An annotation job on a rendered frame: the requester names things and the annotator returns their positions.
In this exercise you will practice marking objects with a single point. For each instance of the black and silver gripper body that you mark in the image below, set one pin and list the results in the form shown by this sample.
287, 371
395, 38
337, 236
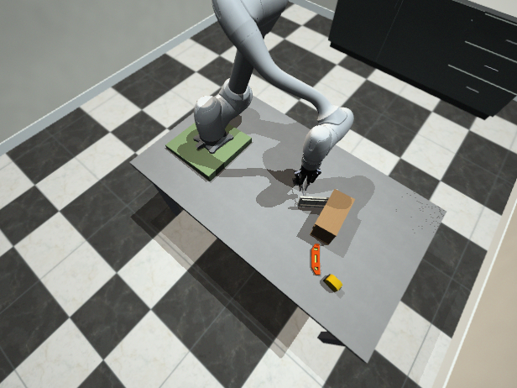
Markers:
305, 171

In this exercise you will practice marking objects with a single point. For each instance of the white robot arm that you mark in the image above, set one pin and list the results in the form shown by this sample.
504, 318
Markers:
238, 19

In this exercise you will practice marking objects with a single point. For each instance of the orange spirit level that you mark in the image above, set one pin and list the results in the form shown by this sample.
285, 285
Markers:
315, 259

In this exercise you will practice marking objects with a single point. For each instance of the yellow tape measure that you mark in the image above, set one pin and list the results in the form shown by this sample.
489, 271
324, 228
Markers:
333, 282

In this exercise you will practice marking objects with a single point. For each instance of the brown wooden cabinet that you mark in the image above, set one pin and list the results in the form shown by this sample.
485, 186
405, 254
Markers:
336, 208

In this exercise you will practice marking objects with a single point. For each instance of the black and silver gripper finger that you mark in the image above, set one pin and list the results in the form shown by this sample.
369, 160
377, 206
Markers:
301, 180
311, 178

